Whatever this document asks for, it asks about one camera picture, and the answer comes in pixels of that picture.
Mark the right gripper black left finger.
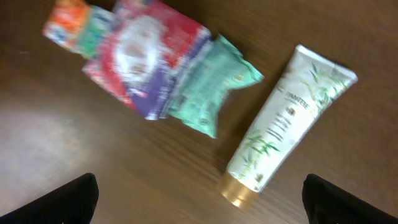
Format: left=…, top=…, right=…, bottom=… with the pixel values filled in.
left=1, top=173, right=99, bottom=224

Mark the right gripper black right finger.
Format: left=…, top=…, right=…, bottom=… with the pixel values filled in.
left=302, top=174, right=397, bottom=224

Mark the white lotion tube gold cap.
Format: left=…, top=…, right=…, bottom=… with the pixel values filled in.
left=220, top=45, right=358, bottom=208

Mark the teal green snack packet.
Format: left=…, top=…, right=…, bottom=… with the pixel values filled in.
left=161, top=35, right=262, bottom=138

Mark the red purple snack packet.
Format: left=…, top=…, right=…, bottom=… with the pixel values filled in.
left=83, top=1, right=211, bottom=120

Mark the orange snack packet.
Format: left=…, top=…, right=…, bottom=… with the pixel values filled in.
left=43, top=0, right=91, bottom=52

